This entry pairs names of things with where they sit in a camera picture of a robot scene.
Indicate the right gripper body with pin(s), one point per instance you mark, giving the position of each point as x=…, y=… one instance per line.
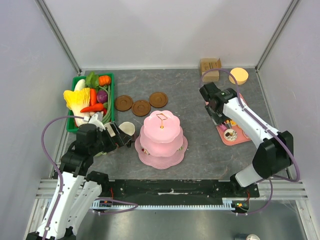
x=217, y=117

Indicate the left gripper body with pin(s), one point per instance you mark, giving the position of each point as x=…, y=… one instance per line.
x=104, y=143

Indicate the pink striped cake slice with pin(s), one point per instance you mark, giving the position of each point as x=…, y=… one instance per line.
x=222, y=127

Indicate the chocolate cake slice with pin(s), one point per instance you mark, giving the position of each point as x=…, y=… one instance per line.
x=145, y=151

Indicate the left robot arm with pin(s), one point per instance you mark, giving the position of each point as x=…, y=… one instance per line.
x=77, y=189

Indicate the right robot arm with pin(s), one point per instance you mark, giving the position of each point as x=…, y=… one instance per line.
x=274, y=149

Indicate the black mug white inside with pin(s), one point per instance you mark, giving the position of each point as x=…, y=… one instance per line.
x=129, y=129

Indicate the green mug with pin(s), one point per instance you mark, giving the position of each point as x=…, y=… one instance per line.
x=100, y=154

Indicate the pink mug white inside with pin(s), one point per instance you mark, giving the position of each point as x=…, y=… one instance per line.
x=108, y=126

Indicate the toy green beans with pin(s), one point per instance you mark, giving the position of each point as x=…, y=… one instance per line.
x=107, y=89

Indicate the green vegetable crate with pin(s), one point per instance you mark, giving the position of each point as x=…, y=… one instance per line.
x=74, y=123

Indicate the cardboard box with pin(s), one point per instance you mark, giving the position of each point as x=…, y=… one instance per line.
x=207, y=64

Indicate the white chocolate drizzle donut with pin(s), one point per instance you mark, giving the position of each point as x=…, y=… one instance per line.
x=230, y=135

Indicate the brown saucer left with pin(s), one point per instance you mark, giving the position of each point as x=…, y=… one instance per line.
x=123, y=103

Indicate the brown saucer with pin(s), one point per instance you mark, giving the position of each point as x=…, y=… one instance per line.
x=141, y=108
x=158, y=99
x=123, y=103

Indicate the pink dessert tray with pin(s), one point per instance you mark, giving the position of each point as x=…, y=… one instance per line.
x=230, y=124

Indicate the brown saucer middle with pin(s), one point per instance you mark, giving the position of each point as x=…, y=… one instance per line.
x=141, y=108

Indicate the pink three-tier cake stand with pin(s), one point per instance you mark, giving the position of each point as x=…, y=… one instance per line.
x=161, y=135

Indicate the toy napa cabbage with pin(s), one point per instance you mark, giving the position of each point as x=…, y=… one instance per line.
x=78, y=100

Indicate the purple donut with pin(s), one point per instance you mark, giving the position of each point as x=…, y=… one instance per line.
x=245, y=135

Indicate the toy purple onion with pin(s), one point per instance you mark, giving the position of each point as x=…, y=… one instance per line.
x=102, y=96

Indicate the brown saucer right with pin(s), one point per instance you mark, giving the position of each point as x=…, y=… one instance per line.
x=158, y=99

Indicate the toy white radish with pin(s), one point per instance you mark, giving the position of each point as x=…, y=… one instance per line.
x=81, y=84

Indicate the toy green leaf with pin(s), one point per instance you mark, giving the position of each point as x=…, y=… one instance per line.
x=92, y=80

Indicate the toy pumpkin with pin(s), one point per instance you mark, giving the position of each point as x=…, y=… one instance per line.
x=104, y=80

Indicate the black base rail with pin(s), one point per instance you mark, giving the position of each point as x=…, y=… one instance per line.
x=148, y=191

